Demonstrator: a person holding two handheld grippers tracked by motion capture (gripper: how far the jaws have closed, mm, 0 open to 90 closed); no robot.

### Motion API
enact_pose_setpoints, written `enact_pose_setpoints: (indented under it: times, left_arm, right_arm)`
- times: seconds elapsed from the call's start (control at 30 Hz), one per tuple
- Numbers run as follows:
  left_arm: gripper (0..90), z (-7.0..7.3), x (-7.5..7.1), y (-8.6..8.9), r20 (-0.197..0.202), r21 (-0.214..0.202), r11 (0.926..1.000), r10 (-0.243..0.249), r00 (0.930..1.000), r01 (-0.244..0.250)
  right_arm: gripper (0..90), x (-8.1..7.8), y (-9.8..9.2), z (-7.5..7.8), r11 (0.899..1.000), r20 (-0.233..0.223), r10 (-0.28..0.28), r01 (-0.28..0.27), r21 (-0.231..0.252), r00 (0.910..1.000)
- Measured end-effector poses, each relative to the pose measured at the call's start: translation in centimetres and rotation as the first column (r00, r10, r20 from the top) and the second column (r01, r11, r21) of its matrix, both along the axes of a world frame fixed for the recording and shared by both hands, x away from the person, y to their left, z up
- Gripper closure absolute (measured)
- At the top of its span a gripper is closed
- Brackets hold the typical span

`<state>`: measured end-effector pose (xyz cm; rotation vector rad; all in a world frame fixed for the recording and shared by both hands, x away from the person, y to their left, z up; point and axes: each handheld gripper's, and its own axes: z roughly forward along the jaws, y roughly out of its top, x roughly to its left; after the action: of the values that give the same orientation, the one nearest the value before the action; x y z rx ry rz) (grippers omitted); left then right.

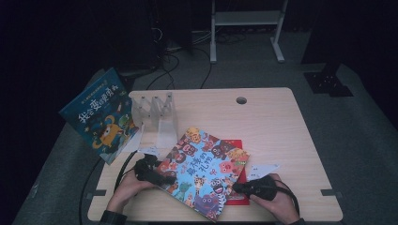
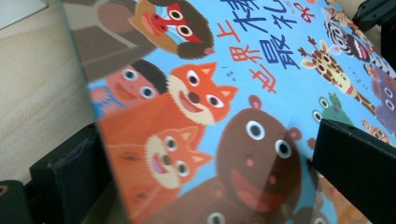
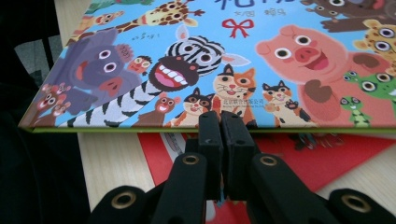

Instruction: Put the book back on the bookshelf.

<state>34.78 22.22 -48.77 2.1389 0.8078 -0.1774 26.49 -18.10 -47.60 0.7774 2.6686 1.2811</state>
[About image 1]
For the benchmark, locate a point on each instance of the black floor stand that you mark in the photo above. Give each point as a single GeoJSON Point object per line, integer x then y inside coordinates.
{"type": "Point", "coordinates": [128, 82]}
{"type": "Point", "coordinates": [328, 82]}

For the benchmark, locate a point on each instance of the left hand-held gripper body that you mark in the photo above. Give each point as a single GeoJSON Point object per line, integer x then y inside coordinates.
{"type": "Point", "coordinates": [147, 167]}

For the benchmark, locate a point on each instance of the blue monster picture book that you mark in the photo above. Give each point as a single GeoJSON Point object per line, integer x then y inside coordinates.
{"type": "Point", "coordinates": [100, 118]}

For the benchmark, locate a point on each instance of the grey table edge bracket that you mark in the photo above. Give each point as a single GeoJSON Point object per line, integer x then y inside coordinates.
{"type": "Point", "coordinates": [331, 192]}

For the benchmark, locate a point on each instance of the red picture book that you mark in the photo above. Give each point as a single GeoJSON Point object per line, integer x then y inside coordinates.
{"type": "Point", "coordinates": [238, 145]}

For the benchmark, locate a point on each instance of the person's left hand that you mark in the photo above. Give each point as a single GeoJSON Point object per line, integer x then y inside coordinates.
{"type": "Point", "coordinates": [126, 192]}

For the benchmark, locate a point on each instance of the white metal desk frame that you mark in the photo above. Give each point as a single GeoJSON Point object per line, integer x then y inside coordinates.
{"type": "Point", "coordinates": [247, 18]}

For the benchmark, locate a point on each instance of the person's right hand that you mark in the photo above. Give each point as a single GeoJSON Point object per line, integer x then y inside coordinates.
{"type": "Point", "coordinates": [281, 207]}

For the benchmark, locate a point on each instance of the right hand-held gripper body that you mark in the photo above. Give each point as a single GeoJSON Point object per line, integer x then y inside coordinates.
{"type": "Point", "coordinates": [261, 187]}

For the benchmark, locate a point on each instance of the light blue animals picture book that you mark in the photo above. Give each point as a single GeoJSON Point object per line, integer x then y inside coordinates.
{"type": "Point", "coordinates": [203, 172]}

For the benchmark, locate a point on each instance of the clear acrylic book rack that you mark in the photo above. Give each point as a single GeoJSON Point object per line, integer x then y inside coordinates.
{"type": "Point", "coordinates": [164, 125]}

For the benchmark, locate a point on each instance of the grey floor bracket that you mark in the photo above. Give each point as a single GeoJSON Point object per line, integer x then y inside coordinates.
{"type": "Point", "coordinates": [34, 190]}

